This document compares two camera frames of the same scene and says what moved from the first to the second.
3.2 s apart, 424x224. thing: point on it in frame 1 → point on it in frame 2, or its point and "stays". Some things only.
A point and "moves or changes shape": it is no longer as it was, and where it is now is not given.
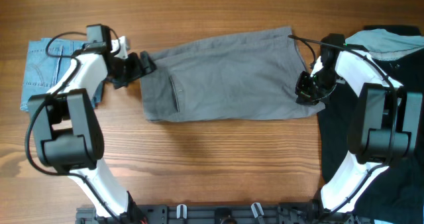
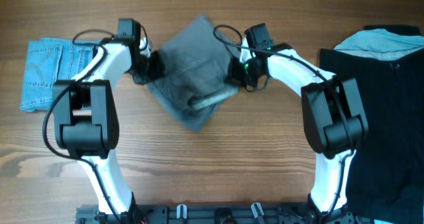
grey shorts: [248, 75] moves or changes shape
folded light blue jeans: [46, 59] stays
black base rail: [182, 213] stays
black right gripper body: [315, 89] → [246, 75]
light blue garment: [382, 45] stays
